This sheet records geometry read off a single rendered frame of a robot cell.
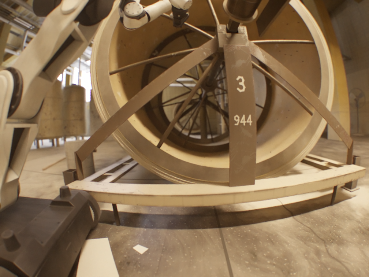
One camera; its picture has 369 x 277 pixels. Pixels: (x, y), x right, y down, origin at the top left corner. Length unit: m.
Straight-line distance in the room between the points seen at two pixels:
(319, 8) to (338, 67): 1.92
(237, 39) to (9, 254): 1.08
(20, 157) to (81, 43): 0.41
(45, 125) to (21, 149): 5.27
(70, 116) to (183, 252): 6.52
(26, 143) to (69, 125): 6.26
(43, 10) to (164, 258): 0.93
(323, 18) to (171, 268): 6.03
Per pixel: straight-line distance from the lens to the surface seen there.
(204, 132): 3.09
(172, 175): 0.94
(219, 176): 0.95
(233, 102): 0.71
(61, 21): 0.50
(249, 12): 0.68
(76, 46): 0.57
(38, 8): 0.68
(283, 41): 1.21
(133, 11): 0.75
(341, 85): 5.22
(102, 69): 1.09
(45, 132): 5.89
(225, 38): 0.84
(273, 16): 0.64
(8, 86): 0.51
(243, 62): 0.77
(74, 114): 6.85
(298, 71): 1.69
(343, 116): 5.12
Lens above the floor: 0.46
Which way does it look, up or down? 4 degrees down
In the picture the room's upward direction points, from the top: 2 degrees counter-clockwise
